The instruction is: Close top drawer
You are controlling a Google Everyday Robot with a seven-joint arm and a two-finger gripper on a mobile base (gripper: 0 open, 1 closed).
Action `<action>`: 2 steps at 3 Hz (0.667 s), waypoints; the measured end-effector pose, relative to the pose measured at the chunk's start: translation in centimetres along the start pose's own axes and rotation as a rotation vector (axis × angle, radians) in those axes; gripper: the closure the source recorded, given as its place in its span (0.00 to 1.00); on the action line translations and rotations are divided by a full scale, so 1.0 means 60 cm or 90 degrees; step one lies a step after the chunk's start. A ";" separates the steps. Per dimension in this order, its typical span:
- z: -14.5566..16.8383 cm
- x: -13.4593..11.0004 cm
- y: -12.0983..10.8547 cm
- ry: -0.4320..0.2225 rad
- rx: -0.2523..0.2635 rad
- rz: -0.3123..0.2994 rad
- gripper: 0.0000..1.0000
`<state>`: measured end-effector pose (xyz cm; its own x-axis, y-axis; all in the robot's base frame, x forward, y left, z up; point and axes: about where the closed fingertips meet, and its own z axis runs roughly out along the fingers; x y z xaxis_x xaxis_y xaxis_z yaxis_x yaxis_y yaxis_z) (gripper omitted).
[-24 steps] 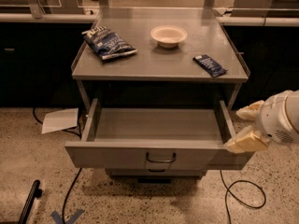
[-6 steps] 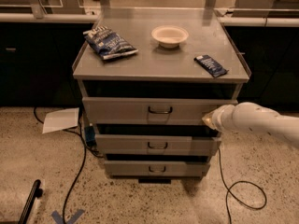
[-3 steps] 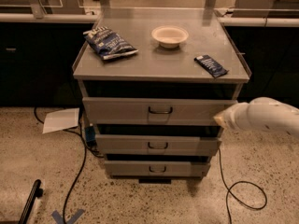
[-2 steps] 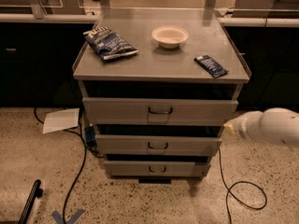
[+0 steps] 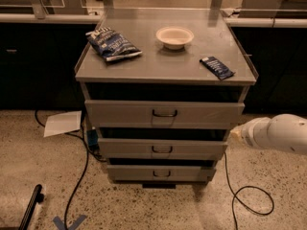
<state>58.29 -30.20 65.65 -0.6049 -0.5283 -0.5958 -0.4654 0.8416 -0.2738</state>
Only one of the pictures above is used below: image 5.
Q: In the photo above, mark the taped gripper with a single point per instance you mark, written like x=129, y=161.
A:
x=247, y=135

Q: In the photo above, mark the grey top drawer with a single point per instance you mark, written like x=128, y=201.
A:
x=146, y=114

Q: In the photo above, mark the grey drawer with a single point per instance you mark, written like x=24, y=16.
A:
x=162, y=143
x=146, y=114
x=161, y=170

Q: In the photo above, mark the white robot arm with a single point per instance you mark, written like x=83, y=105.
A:
x=282, y=132

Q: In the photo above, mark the grey bottom drawer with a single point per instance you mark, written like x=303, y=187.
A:
x=161, y=170

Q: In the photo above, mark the grey middle drawer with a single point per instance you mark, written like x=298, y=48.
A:
x=162, y=143

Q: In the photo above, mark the small blue snack packet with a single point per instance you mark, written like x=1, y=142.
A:
x=217, y=68

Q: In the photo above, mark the grey metal cabinet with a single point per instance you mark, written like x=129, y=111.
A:
x=163, y=75

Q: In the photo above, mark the dark counter on right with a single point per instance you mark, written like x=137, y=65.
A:
x=279, y=55

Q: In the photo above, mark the dark counter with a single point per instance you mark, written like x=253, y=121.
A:
x=279, y=55
x=37, y=61

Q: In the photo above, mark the white paper bowl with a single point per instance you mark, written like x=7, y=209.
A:
x=174, y=37

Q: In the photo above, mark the blue chip bag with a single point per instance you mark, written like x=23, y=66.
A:
x=111, y=45

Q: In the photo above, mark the white paper sheet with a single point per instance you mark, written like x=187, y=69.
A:
x=62, y=123

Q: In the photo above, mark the black bar object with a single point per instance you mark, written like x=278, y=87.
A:
x=37, y=197

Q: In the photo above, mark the dark counter on left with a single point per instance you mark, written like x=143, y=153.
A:
x=37, y=61

